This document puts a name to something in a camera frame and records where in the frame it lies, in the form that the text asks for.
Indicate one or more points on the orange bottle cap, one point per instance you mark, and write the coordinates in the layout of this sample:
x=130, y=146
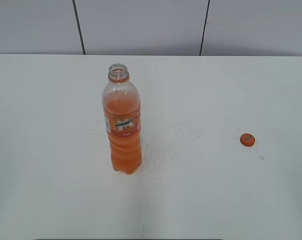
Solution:
x=247, y=139

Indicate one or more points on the orange Mirinda soda bottle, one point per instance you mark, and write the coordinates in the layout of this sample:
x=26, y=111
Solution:
x=122, y=112

